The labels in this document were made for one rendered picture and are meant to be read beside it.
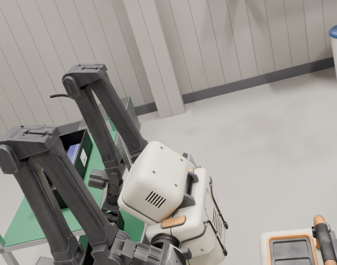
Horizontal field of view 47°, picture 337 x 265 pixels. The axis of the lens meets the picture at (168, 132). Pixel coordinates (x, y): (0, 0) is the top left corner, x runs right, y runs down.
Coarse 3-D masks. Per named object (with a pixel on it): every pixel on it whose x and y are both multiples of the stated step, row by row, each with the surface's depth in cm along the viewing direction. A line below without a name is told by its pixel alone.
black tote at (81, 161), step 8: (64, 136) 226; (72, 136) 226; (80, 136) 227; (88, 136) 226; (64, 144) 229; (72, 144) 229; (88, 144) 222; (80, 152) 203; (88, 152) 218; (80, 160) 200; (88, 160) 214; (80, 168) 197; (56, 192) 176
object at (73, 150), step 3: (78, 144) 225; (72, 147) 224; (75, 147) 223; (78, 147) 221; (69, 150) 221; (72, 150) 220; (75, 150) 219; (69, 153) 218; (72, 153) 217; (75, 153) 216; (69, 156) 215; (72, 156) 214; (75, 156) 213; (72, 159) 211; (72, 162) 207
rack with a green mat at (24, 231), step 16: (112, 128) 239; (96, 160) 212; (128, 160) 250; (96, 192) 184; (64, 208) 180; (16, 224) 179; (32, 224) 176; (128, 224) 254; (144, 224) 250; (0, 240) 166; (16, 240) 169; (32, 240) 166; (80, 240) 252
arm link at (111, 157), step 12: (72, 84) 123; (72, 96) 125; (84, 96) 127; (84, 108) 130; (96, 108) 132; (96, 120) 132; (96, 132) 135; (108, 132) 137; (96, 144) 137; (108, 144) 137; (108, 156) 139; (120, 156) 143; (108, 168) 141; (120, 168) 141; (120, 180) 143
